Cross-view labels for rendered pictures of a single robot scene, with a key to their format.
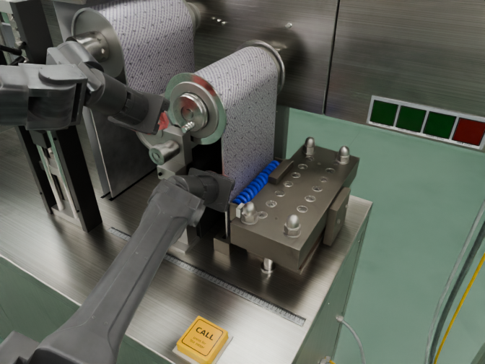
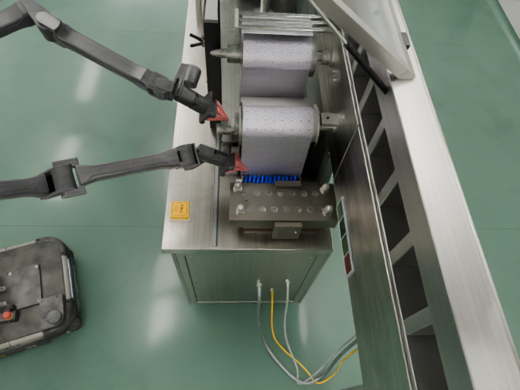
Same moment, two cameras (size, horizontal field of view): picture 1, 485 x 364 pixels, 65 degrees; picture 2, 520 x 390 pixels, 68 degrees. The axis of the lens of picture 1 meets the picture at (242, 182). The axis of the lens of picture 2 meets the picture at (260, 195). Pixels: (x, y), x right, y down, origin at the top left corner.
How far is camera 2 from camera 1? 97 cm
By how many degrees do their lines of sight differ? 41
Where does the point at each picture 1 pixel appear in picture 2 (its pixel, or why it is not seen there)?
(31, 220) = not seen: hidden behind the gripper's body
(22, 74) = (150, 77)
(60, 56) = (182, 70)
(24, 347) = (74, 162)
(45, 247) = (191, 118)
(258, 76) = (288, 131)
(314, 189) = (285, 208)
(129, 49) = (248, 68)
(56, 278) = (178, 137)
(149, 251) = (135, 165)
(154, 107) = (206, 114)
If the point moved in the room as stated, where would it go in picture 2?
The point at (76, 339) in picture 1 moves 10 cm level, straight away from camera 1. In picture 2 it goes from (83, 170) to (103, 145)
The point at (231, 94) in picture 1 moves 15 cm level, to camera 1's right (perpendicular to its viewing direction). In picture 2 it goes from (255, 131) to (280, 164)
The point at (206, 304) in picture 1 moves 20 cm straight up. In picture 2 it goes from (200, 201) to (196, 174)
